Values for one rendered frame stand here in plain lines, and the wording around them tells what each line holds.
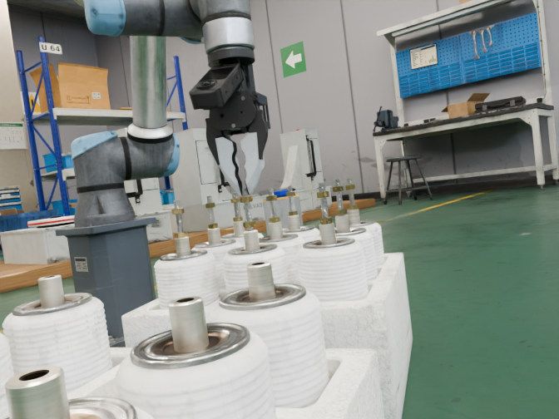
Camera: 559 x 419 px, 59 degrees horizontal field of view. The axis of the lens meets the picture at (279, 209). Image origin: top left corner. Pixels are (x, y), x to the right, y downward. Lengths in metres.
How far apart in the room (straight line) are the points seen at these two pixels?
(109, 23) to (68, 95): 5.28
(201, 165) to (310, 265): 2.87
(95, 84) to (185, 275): 5.64
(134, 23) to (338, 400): 0.64
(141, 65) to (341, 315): 0.83
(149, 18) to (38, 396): 0.69
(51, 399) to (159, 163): 1.14
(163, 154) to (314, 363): 0.99
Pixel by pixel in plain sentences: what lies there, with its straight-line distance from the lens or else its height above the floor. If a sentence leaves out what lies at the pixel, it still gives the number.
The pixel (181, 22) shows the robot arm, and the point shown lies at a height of 0.62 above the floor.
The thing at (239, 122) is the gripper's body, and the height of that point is 0.44.
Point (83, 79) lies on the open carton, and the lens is 6.26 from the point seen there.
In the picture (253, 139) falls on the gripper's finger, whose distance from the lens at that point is 0.73.
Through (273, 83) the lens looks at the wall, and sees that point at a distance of 7.29.
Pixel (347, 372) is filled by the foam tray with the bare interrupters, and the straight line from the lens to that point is 0.45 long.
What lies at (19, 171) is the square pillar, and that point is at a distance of 7.28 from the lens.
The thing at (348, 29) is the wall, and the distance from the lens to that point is 6.65.
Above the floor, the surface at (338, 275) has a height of 0.21.
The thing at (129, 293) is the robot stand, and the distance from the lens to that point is 1.31.
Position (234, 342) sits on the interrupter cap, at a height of 0.25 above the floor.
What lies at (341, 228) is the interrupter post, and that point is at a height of 0.26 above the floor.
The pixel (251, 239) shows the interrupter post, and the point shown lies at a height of 0.27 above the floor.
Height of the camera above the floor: 0.35
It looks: 3 degrees down
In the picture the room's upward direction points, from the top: 7 degrees counter-clockwise
